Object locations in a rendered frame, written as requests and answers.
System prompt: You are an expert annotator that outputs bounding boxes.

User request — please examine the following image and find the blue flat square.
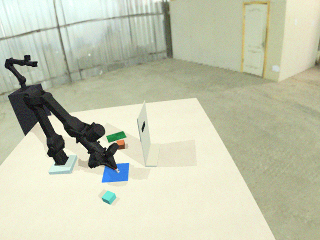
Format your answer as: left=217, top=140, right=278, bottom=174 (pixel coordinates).
left=102, top=163, right=130, bottom=183

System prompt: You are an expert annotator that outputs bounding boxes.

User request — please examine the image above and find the small teal cube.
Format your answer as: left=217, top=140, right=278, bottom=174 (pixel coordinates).
left=102, top=190, right=116, bottom=205

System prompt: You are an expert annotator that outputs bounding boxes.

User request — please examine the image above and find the green flat plate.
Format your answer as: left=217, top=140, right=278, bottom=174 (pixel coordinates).
left=106, top=131, right=126, bottom=143

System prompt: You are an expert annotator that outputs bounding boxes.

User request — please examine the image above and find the brown block with orange top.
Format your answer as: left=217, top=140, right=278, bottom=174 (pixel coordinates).
left=116, top=139, right=125, bottom=150

